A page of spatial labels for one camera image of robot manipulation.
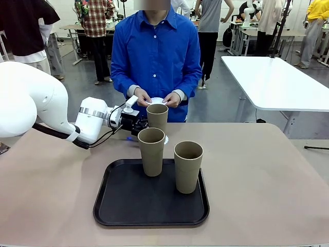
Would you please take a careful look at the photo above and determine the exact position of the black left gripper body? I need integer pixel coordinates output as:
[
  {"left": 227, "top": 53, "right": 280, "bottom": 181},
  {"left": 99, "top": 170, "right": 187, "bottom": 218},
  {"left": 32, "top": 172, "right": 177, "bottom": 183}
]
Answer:
[{"left": 120, "top": 116, "right": 141, "bottom": 136}]

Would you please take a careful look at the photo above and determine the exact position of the tall brown paper cup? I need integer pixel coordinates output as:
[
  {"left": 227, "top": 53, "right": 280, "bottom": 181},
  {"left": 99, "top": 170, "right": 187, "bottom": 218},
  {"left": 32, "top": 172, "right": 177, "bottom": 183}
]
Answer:
[
  {"left": 146, "top": 103, "right": 169, "bottom": 137},
  {"left": 138, "top": 127, "right": 166, "bottom": 177},
  {"left": 174, "top": 140, "right": 205, "bottom": 194}
]

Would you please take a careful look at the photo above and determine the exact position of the white scalloped coaster stack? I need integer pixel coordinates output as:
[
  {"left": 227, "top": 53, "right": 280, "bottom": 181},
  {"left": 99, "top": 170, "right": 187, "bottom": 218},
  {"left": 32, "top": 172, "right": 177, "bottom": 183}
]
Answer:
[{"left": 145, "top": 97, "right": 169, "bottom": 107}]

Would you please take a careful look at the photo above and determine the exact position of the person's right forearm blue sleeve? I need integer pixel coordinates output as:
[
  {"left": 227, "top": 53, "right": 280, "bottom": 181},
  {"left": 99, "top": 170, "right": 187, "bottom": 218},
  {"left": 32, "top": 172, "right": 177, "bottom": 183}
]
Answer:
[{"left": 111, "top": 77, "right": 142, "bottom": 100}]

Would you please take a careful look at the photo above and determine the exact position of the person's left forearm blue sleeve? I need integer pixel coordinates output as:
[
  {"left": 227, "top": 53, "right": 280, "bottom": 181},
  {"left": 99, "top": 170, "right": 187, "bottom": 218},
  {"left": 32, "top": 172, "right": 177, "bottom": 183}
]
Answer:
[{"left": 172, "top": 77, "right": 203, "bottom": 102}]

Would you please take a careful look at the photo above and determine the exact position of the person's right hand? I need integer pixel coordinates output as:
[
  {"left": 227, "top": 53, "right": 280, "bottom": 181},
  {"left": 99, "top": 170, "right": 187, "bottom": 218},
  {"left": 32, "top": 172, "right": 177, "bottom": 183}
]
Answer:
[{"left": 134, "top": 88, "right": 152, "bottom": 107}]

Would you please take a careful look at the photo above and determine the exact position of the person's left hand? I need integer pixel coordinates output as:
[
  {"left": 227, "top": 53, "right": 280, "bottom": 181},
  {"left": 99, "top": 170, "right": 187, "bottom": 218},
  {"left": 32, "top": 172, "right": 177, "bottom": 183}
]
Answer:
[{"left": 162, "top": 92, "right": 181, "bottom": 109}]

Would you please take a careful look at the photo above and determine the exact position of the person in blue shirt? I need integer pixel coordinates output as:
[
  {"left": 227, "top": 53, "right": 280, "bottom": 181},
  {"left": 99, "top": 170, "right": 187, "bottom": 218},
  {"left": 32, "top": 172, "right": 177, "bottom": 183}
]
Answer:
[{"left": 110, "top": 0, "right": 203, "bottom": 123}]

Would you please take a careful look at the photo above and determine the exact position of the black plastic tray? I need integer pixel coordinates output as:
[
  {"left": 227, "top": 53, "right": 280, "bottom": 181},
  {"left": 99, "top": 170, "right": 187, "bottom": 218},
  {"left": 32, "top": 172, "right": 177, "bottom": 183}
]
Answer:
[{"left": 93, "top": 158, "right": 211, "bottom": 227}]

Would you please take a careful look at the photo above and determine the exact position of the person in grey trousers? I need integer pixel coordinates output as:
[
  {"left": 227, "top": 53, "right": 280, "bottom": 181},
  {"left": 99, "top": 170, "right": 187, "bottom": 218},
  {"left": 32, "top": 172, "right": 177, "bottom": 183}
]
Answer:
[{"left": 38, "top": 22, "right": 65, "bottom": 82}]

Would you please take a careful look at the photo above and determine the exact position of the person in plaid shirt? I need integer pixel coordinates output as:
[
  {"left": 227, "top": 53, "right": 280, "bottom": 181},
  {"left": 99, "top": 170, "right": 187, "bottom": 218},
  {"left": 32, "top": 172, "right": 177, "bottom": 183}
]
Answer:
[{"left": 74, "top": 0, "right": 116, "bottom": 85}]

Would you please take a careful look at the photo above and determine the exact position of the grey background work table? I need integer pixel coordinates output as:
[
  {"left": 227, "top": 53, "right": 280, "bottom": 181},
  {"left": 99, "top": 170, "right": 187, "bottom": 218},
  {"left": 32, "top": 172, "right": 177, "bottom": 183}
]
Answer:
[{"left": 59, "top": 24, "right": 118, "bottom": 65}]

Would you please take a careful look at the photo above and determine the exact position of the black hanging bag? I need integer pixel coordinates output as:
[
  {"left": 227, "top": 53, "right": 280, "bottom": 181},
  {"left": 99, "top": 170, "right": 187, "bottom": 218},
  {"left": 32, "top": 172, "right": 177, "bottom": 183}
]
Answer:
[{"left": 222, "top": 26, "right": 234, "bottom": 47}]

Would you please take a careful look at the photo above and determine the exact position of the person in grey t-shirt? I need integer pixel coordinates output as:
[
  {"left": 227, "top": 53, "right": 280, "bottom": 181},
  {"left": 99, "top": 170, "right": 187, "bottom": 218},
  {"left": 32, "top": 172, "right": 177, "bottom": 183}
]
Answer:
[{"left": 194, "top": 0, "right": 235, "bottom": 90}]

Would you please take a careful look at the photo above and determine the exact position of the white folding table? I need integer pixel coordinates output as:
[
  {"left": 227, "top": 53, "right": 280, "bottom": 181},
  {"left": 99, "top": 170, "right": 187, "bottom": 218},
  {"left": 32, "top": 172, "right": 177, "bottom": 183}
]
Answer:
[{"left": 221, "top": 55, "right": 329, "bottom": 134}]

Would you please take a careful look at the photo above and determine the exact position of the person in black top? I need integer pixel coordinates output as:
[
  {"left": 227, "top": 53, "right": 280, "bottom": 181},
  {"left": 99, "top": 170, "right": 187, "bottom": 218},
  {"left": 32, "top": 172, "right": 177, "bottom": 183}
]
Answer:
[{"left": 0, "top": 0, "right": 62, "bottom": 78}]

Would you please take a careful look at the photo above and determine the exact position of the seated person in black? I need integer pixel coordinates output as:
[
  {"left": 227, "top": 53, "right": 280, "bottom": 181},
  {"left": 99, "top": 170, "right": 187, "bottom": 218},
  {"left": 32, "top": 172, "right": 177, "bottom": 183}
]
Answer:
[{"left": 237, "top": 2, "right": 258, "bottom": 21}]

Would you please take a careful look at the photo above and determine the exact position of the person in beige clothes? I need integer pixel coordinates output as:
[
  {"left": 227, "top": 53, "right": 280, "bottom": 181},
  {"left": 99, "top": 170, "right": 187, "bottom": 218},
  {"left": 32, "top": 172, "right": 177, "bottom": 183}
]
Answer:
[{"left": 256, "top": 0, "right": 286, "bottom": 56}]

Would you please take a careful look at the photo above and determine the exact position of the black tripod pole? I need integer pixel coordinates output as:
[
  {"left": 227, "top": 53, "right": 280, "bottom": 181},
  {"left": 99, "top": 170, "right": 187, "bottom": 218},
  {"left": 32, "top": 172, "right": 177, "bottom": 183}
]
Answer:
[{"left": 269, "top": 0, "right": 294, "bottom": 59}]

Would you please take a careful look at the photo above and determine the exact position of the grey background desk row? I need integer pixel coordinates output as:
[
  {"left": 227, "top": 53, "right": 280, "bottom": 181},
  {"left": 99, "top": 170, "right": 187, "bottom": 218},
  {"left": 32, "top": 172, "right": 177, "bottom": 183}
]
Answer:
[{"left": 229, "top": 20, "right": 306, "bottom": 57}]

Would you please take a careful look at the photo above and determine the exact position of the person in yellow top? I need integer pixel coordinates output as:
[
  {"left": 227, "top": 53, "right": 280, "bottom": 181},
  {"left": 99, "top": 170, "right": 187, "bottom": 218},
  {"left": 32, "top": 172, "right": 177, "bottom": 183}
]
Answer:
[{"left": 294, "top": 0, "right": 329, "bottom": 69}]

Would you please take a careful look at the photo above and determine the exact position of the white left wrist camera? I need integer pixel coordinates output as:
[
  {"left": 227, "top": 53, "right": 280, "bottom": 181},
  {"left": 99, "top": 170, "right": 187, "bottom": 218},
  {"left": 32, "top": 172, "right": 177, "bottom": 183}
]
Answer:
[{"left": 122, "top": 95, "right": 140, "bottom": 116}]

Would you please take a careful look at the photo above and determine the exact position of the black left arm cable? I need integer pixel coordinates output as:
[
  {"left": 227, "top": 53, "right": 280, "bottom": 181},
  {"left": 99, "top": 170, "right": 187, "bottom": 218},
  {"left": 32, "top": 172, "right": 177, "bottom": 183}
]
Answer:
[{"left": 32, "top": 104, "right": 127, "bottom": 150}]

